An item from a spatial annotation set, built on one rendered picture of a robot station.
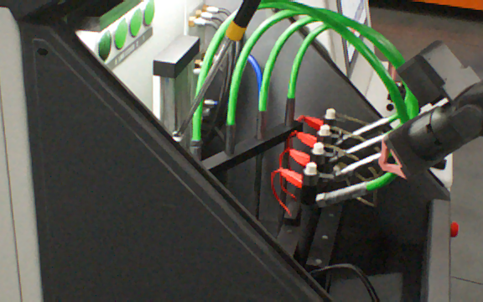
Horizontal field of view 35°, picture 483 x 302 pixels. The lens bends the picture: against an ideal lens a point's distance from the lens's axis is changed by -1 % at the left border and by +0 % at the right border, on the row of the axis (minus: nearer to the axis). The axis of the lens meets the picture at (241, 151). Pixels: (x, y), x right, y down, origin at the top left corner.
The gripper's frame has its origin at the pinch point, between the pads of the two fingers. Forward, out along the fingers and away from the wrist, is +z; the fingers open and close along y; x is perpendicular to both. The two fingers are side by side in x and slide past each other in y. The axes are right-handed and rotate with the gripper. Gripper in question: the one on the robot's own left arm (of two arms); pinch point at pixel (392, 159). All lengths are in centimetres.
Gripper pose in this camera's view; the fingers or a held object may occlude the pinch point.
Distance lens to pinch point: 111.5
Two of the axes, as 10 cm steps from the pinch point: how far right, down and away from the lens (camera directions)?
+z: -3.3, 3.0, 9.0
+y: -8.0, 4.2, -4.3
